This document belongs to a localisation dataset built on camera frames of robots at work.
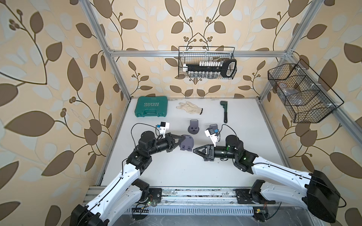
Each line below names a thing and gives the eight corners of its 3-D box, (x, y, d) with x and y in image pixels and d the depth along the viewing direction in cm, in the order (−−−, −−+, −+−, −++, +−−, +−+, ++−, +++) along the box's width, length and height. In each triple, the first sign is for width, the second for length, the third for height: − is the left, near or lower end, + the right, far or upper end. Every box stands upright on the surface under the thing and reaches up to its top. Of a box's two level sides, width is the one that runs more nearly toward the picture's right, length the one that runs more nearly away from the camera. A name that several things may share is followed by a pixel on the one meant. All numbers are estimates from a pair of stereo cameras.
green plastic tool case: (134, 117, 110) (133, 113, 106) (140, 99, 123) (138, 95, 119) (166, 117, 110) (166, 113, 106) (168, 99, 123) (168, 95, 119)
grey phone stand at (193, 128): (187, 134, 99) (187, 128, 93) (187, 125, 104) (187, 119, 98) (198, 134, 99) (199, 128, 93) (198, 125, 104) (198, 119, 98)
